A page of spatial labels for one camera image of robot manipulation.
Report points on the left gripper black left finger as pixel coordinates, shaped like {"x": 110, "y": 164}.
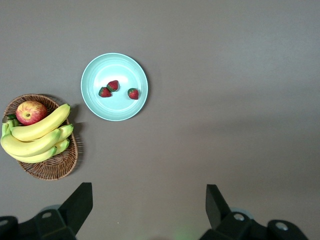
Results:
{"x": 62, "y": 220}

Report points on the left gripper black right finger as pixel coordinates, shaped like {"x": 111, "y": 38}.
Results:
{"x": 225, "y": 225}

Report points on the red strawberry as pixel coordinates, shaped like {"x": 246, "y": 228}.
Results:
{"x": 113, "y": 85}
{"x": 133, "y": 93}
{"x": 105, "y": 92}

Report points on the pale green round plate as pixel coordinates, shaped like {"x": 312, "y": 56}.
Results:
{"x": 115, "y": 67}

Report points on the brown wicker basket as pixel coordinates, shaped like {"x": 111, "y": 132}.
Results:
{"x": 50, "y": 170}

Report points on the yellow banana bunch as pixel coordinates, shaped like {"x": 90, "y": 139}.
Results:
{"x": 37, "y": 130}

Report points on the red yellow apple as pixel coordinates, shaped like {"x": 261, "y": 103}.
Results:
{"x": 31, "y": 113}

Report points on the brown table cover mat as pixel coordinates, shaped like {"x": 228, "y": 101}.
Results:
{"x": 225, "y": 100}

